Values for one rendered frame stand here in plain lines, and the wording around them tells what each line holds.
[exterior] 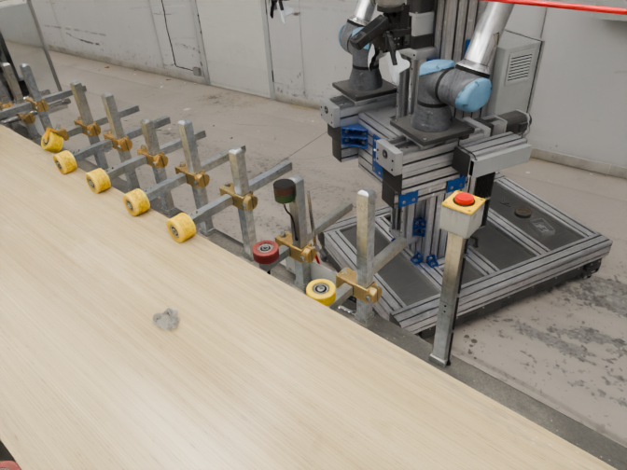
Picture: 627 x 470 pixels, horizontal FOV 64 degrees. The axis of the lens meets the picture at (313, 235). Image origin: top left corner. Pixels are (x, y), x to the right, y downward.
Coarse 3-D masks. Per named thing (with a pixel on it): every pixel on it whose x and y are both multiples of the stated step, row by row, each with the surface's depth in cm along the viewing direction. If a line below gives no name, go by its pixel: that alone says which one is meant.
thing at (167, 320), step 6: (162, 312) 131; (168, 312) 129; (174, 312) 130; (156, 318) 128; (162, 318) 128; (168, 318) 128; (174, 318) 128; (156, 324) 127; (162, 324) 126; (168, 324) 126; (174, 324) 126; (168, 330) 126
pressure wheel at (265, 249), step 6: (258, 246) 152; (264, 246) 150; (270, 246) 152; (276, 246) 151; (258, 252) 149; (264, 252) 149; (270, 252) 149; (276, 252) 149; (258, 258) 149; (264, 258) 148; (270, 258) 149; (276, 258) 151; (270, 270) 156
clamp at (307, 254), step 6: (288, 234) 162; (276, 240) 161; (282, 240) 160; (288, 240) 159; (288, 246) 158; (294, 246) 157; (306, 246) 156; (294, 252) 157; (300, 252) 155; (306, 252) 155; (312, 252) 156; (294, 258) 159; (300, 258) 156; (306, 258) 155; (312, 258) 157
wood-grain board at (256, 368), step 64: (0, 128) 239; (0, 192) 188; (64, 192) 185; (0, 256) 155; (64, 256) 153; (128, 256) 151; (192, 256) 150; (0, 320) 132; (64, 320) 131; (128, 320) 129; (192, 320) 128; (256, 320) 127; (320, 320) 126; (0, 384) 115; (64, 384) 114; (128, 384) 113; (192, 384) 112; (256, 384) 111; (320, 384) 110; (384, 384) 109; (448, 384) 109; (64, 448) 101; (128, 448) 100; (192, 448) 99; (256, 448) 99; (320, 448) 98; (384, 448) 97; (448, 448) 97; (512, 448) 96; (576, 448) 95
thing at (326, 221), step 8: (336, 208) 175; (344, 208) 175; (352, 208) 179; (328, 216) 171; (336, 216) 172; (320, 224) 168; (328, 224) 171; (320, 232) 168; (280, 248) 158; (288, 248) 158; (280, 256) 156; (264, 264) 152; (272, 264) 154
